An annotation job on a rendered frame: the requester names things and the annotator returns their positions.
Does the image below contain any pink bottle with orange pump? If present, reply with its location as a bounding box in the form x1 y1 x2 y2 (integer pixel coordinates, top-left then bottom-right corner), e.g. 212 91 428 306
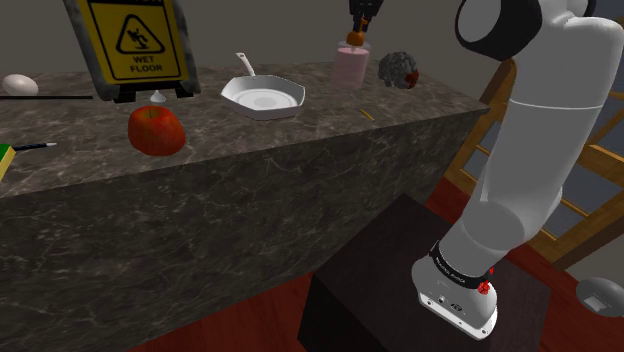
332 16 372 90

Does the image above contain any dark grey lumpy object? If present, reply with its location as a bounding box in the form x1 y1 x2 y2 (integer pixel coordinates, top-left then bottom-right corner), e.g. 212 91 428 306
377 50 420 90

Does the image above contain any white frying pan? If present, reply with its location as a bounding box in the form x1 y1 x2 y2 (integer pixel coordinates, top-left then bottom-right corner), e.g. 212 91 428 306
220 51 307 122

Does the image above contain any yellow wet floor sign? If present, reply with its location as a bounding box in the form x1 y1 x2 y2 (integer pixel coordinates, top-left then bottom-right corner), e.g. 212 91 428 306
62 0 202 104

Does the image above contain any red apple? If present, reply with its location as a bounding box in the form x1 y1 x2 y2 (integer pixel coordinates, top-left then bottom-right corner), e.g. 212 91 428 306
127 105 187 158

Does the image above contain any dark robot stand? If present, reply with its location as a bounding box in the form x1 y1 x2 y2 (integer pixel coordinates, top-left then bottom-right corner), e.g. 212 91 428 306
296 192 553 352

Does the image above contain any white egg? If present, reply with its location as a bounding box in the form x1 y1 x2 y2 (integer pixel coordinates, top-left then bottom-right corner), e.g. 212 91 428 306
1 73 40 97

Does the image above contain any black pen with white tip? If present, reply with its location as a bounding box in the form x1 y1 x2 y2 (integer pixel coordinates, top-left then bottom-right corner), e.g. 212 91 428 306
12 141 58 152

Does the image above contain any grey round floor device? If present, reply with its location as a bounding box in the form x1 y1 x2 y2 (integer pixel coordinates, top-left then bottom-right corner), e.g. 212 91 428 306
575 276 624 319

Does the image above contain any green and yellow sponge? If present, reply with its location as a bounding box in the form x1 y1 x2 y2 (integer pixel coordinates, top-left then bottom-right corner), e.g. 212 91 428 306
0 143 17 182

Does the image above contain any wooden slatted frame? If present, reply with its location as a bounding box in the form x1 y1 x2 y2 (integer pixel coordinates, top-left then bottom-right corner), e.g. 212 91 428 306
442 57 624 272

